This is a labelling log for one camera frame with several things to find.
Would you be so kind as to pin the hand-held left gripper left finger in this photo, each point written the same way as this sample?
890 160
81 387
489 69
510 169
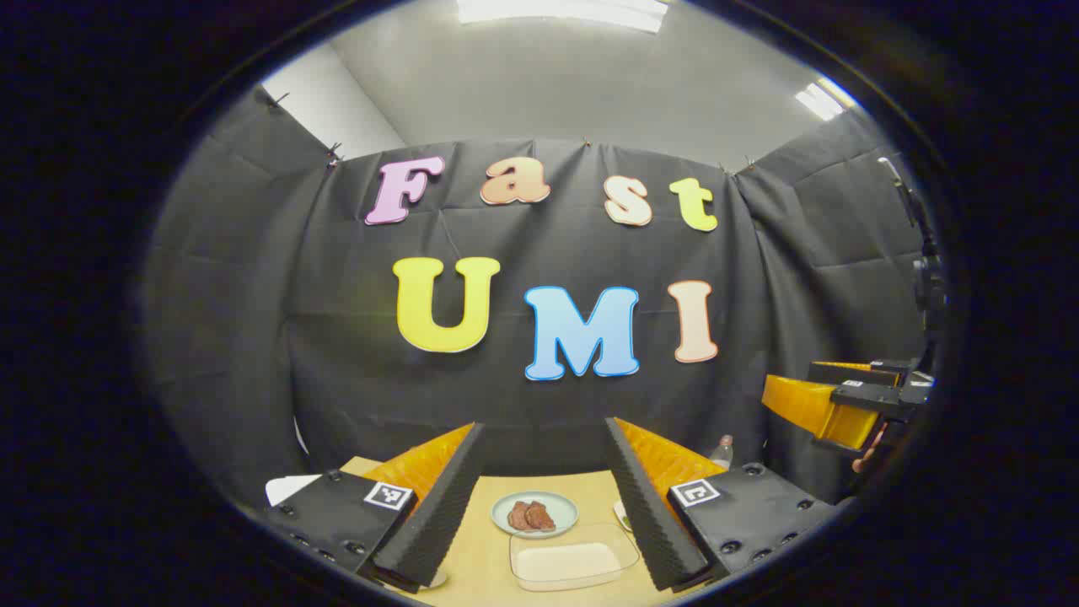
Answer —
438 523

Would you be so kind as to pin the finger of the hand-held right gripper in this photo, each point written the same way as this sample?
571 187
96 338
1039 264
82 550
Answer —
860 373
809 405

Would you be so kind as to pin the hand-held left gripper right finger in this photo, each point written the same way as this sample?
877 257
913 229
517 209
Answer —
645 514

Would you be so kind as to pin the white divided dish with rice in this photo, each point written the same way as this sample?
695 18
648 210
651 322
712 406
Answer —
622 514

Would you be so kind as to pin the white rice cooker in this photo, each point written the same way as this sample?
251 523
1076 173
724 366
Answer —
291 489

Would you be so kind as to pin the clear plastic bottle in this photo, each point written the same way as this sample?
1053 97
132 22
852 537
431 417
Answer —
722 453

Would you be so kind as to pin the light green plate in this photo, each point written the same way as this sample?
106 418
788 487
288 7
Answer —
539 499

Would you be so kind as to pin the black backdrop cloth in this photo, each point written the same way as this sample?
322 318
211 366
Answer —
253 337

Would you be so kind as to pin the small ceiling light panel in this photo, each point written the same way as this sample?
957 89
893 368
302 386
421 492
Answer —
822 99

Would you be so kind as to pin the long ceiling light panel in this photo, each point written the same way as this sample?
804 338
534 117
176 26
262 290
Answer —
565 13

